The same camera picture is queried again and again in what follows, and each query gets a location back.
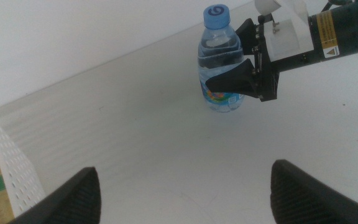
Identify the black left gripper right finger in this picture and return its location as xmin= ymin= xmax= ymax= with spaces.
xmin=270 ymin=159 xmax=358 ymax=224

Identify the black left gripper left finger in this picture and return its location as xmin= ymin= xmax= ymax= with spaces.
xmin=7 ymin=166 xmax=102 ymax=224

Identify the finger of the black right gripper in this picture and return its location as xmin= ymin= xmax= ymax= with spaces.
xmin=205 ymin=58 xmax=260 ymax=98
xmin=235 ymin=17 xmax=258 ymax=56

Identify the blue-capped water bottle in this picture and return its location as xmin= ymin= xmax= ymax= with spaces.
xmin=197 ymin=3 xmax=246 ymax=113

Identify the white perforated plastic basket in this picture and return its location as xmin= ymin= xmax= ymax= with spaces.
xmin=0 ymin=98 xmax=47 ymax=218

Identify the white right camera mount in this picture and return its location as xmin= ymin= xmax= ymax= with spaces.
xmin=254 ymin=0 xmax=315 ymax=62

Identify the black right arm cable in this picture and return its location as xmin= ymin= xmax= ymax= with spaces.
xmin=321 ymin=0 xmax=356 ymax=12

